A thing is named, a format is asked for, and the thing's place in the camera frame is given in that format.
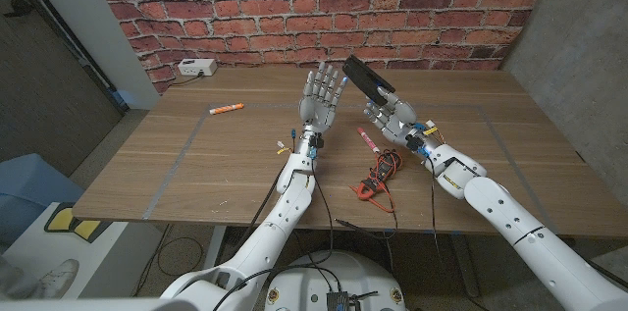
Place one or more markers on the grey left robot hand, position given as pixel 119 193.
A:
pixel 316 110

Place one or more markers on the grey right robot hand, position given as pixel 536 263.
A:
pixel 400 122

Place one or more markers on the black stapler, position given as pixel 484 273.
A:
pixel 365 78

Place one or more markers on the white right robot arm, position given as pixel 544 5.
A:
pixel 515 222

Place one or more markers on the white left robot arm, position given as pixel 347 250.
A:
pixel 279 222

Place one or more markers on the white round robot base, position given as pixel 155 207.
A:
pixel 314 276

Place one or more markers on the white marker with red cap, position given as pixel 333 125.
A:
pixel 368 140

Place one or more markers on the orange marker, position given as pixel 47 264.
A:
pixel 225 109

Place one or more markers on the red clamp meter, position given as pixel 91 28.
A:
pixel 380 173

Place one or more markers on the printed red brick backdrop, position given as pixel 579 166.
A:
pixel 319 12

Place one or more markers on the black test probe lead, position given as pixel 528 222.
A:
pixel 353 225

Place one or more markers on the white power strip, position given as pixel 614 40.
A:
pixel 197 67

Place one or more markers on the grey table leg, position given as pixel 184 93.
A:
pixel 463 267
pixel 216 244

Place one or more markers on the white robot torso edge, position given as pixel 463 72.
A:
pixel 98 305

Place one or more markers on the white sneaker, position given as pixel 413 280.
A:
pixel 59 279

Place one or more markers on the grey trouser leg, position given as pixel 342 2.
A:
pixel 15 276

